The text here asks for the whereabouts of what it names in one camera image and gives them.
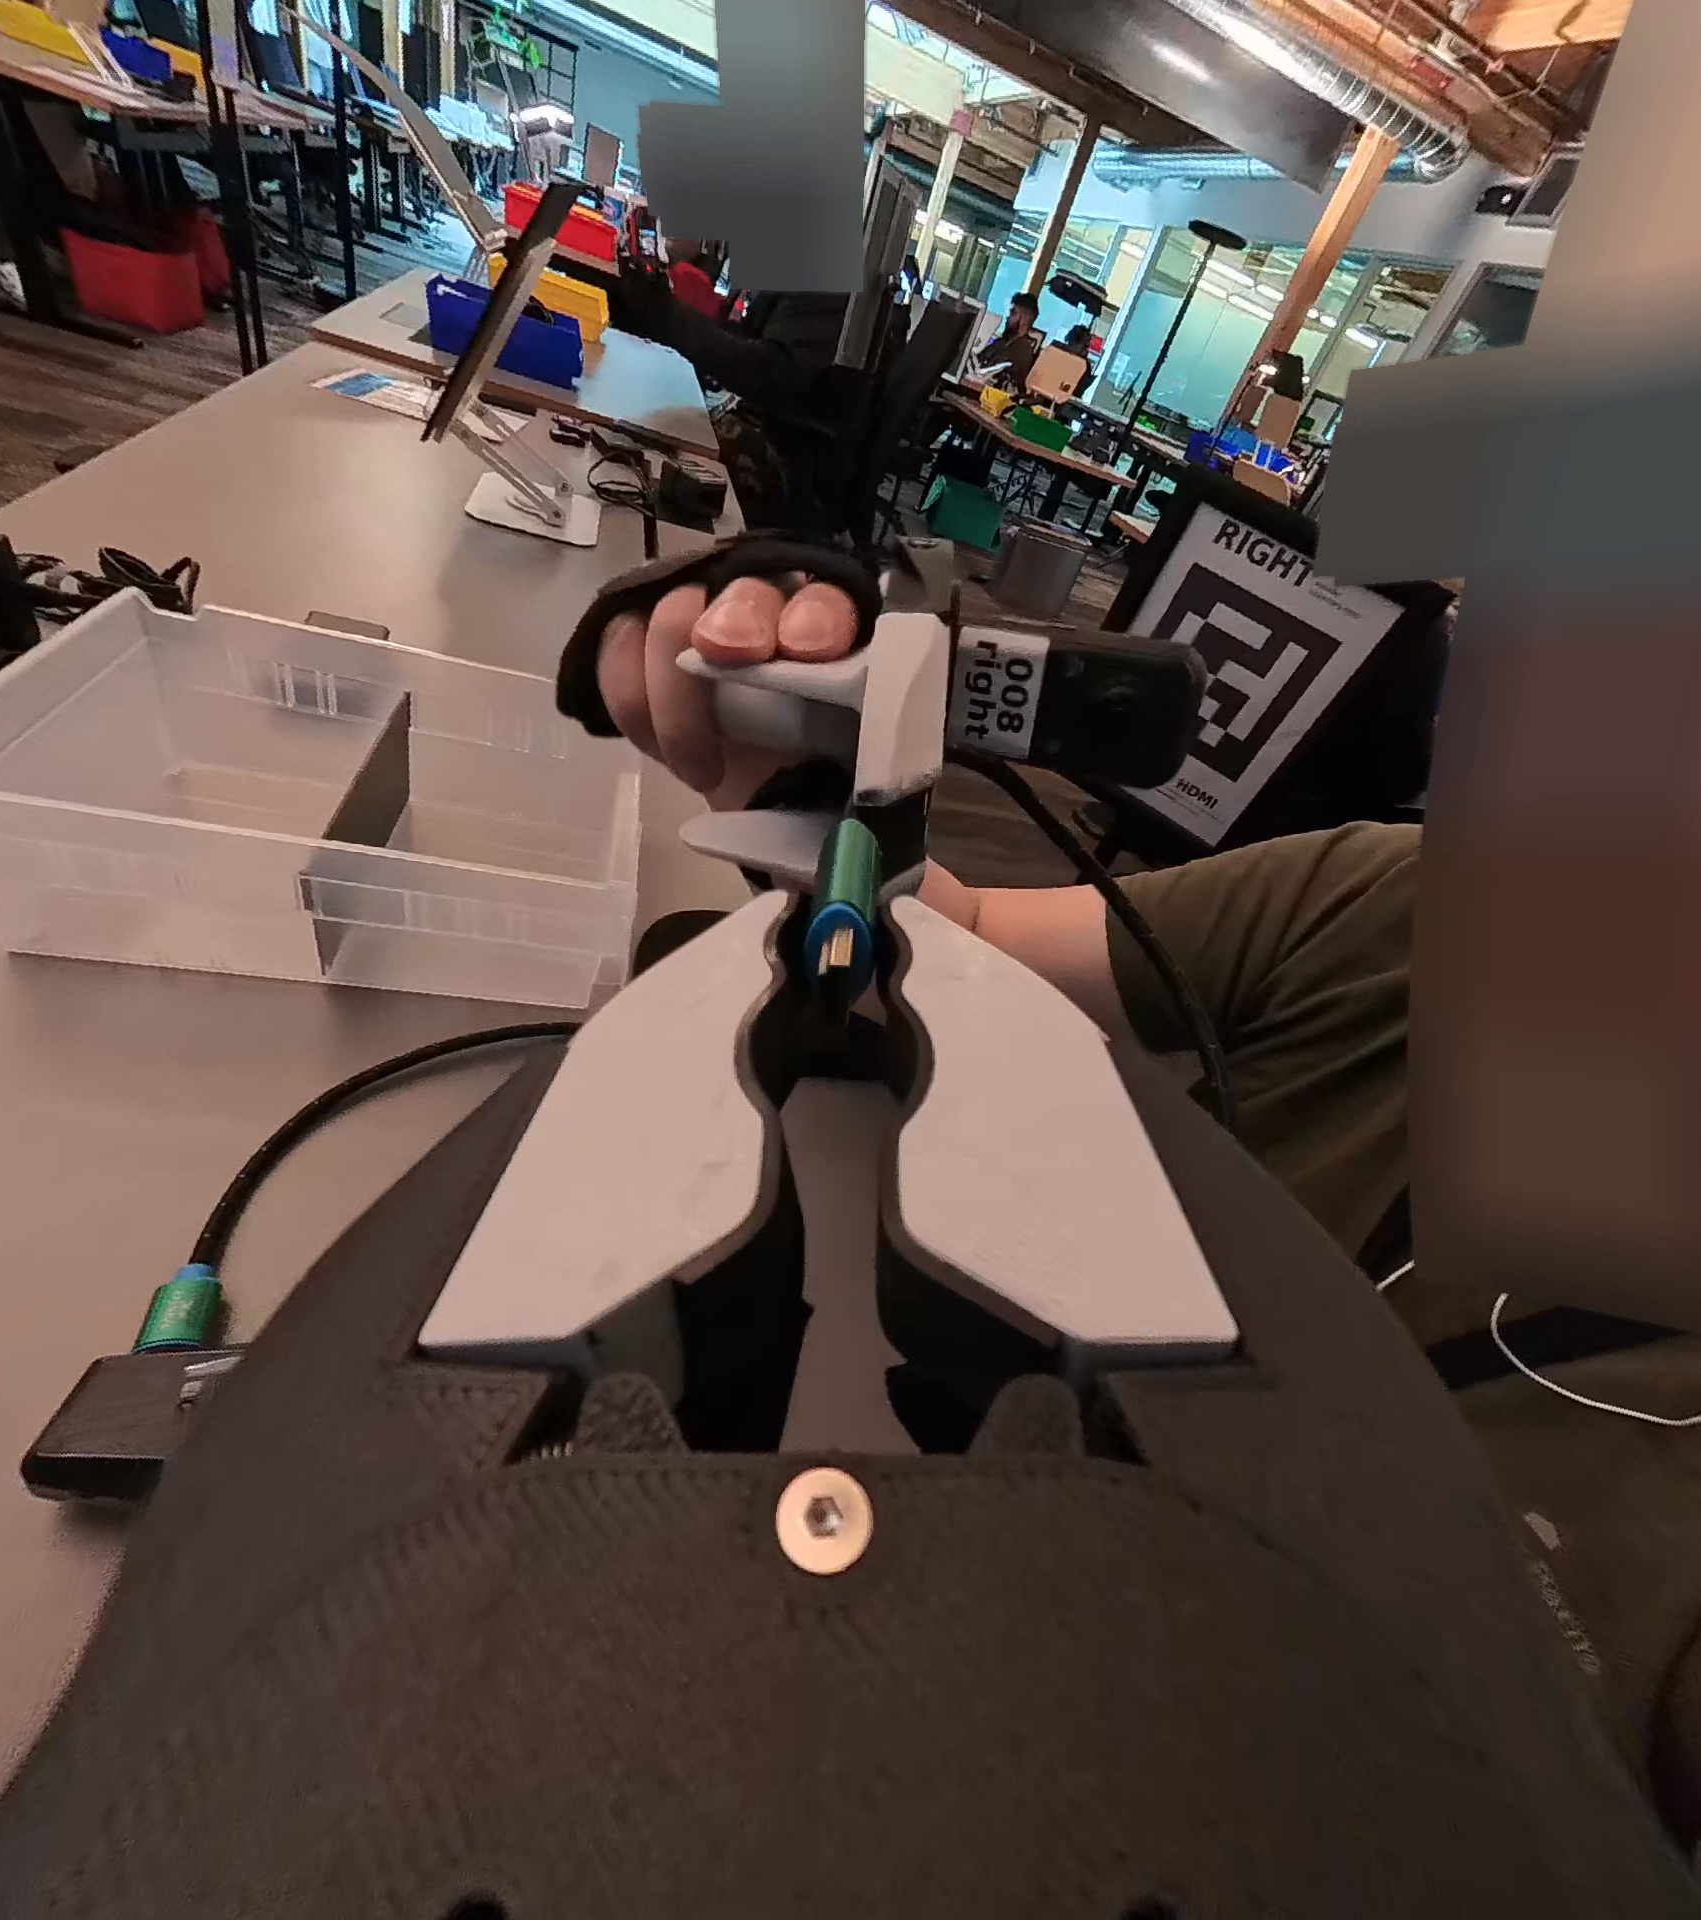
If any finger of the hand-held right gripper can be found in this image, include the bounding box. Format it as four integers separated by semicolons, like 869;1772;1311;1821
847;613;957;902

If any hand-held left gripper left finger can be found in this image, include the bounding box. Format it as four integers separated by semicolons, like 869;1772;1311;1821
419;895;811;1416

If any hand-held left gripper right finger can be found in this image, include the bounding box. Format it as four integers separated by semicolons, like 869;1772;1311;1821
876;896;1243;1405

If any green plug HDMI cable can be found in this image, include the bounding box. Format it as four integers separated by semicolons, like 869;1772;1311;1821
137;1023;585;1360
804;750;1239;1134

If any black HDMI switch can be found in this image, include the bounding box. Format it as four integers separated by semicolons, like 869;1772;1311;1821
22;1351;253;1503

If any clear plastic bin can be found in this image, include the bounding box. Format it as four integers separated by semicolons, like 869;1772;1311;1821
0;589;642;1011

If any person's right hand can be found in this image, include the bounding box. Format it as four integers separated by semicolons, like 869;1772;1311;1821
602;575;867;813

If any grey metal bucket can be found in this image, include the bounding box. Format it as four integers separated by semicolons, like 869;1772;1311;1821
993;520;1095;620

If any green bag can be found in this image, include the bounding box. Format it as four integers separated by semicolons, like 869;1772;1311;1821
923;477;1009;555

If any silver folding stand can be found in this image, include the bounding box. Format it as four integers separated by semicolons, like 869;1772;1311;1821
317;31;608;551

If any black floor lamp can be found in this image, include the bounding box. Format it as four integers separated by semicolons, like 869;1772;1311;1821
1133;221;1236;452

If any yellow storage bin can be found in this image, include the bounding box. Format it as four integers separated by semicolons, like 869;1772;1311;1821
491;253;612;345

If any blue storage bin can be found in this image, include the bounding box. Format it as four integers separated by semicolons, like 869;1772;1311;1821
424;272;585;391

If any red storage bin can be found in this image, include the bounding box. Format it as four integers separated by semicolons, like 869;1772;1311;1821
503;181;614;261

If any blue white leaflet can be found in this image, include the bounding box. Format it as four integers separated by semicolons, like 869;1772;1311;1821
311;365;440;426

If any person's olive clothing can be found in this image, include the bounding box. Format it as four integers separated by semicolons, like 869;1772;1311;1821
1390;1305;1701;1920

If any red plastic crate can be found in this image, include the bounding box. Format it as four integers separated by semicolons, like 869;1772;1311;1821
58;225;210;337

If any wooden post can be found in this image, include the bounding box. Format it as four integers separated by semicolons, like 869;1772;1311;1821
1247;125;1399;370

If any thin white cable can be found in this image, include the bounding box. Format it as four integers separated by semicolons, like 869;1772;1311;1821
1374;1261;1701;1422

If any silver air duct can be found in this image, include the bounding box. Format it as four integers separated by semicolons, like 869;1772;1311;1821
1211;0;1484;190

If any black adapter cable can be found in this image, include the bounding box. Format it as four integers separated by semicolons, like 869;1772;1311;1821
17;545;204;620

